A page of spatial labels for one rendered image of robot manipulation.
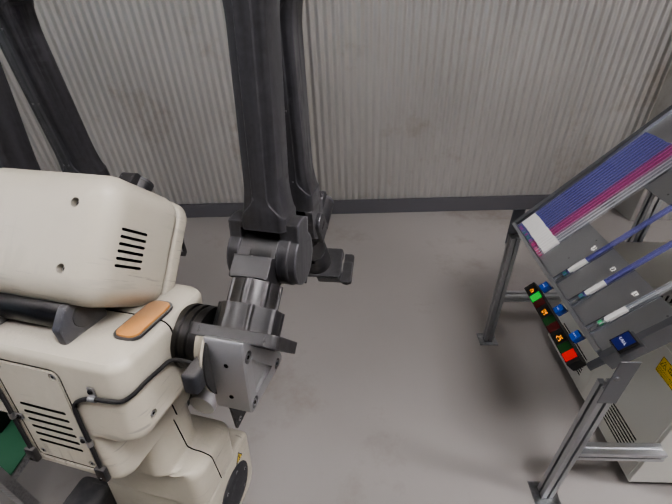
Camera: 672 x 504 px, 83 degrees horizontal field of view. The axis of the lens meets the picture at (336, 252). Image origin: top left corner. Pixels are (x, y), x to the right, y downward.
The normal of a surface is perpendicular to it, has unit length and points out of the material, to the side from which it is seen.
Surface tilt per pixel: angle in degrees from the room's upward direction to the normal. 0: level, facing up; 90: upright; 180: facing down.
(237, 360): 82
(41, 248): 48
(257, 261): 37
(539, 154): 90
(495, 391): 0
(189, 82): 90
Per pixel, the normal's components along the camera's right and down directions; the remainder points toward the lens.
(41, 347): -0.11, -0.62
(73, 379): -0.26, 0.44
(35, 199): -0.21, -0.14
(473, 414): -0.04, -0.82
